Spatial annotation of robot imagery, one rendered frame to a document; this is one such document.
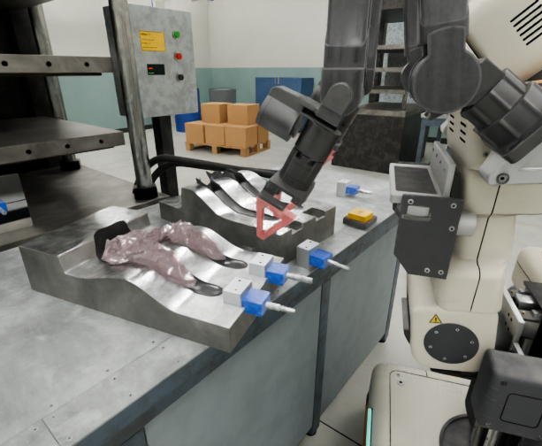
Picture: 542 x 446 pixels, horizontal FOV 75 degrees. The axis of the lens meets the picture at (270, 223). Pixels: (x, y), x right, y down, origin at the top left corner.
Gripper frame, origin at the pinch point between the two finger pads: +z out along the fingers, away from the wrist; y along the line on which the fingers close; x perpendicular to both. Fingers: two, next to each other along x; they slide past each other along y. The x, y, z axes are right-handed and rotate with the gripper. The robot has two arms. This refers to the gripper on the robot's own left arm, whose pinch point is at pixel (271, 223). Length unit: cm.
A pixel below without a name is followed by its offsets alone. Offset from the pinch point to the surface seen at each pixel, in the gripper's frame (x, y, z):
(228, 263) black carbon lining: -4.3, -7.8, 18.6
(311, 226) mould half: 8.1, -29.7, 10.6
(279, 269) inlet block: 6.1, -5.6, 11.2
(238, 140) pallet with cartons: -137, -459, 153
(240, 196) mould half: -14.3, -38.1, 18.0
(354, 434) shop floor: 64, -39, 79
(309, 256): 10.9, -18.7, 12.3
